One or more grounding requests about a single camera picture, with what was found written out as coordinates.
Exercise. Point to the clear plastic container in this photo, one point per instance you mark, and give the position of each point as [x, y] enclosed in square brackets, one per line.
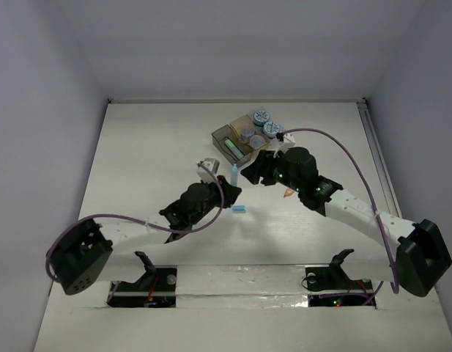
[259, 129]

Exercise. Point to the orange highlighter marker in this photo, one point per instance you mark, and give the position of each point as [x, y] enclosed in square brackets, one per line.
[288, 193]

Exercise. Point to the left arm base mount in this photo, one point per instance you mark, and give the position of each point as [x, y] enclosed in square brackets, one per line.
[155, 288]

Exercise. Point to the clear jar of pins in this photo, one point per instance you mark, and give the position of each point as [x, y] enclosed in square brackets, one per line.
[246, 132]
[257, 142]

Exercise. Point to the dark grey plastic container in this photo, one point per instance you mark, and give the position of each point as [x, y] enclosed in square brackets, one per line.
[218, 138]

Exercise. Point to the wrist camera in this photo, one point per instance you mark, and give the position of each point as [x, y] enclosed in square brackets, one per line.
[207, 169]
[285, 142]

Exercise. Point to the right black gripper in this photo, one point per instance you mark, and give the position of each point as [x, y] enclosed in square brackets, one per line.
[262, 166]

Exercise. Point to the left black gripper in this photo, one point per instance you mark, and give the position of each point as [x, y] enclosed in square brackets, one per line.
[225, 191]

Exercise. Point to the amber plastic container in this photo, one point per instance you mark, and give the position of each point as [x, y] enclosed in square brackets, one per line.
[236, 126]

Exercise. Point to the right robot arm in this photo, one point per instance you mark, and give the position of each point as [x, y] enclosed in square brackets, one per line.
[416, 251]

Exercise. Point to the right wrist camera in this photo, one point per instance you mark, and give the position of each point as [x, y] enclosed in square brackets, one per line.
[285, 142]

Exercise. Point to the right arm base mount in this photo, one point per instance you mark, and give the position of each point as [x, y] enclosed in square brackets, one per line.
[329, 286]

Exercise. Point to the aluminium rail right edge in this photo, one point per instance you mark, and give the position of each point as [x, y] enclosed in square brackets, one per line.
[385, 176]

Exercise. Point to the green highlighter marker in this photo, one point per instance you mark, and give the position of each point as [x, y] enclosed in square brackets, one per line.
[233, 148]

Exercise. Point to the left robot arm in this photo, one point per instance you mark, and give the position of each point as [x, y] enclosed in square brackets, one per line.
[80, 255]

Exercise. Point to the blue highlighter marker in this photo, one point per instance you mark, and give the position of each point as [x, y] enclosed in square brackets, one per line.
[234, 175]

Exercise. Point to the silver foil tape strip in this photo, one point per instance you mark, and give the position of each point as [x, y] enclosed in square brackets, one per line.
[240, 286]

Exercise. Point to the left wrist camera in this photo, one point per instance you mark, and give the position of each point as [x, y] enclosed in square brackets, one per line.
[207, 169]

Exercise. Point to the blue marker cap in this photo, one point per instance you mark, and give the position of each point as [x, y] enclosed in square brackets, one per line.
[238, 209]

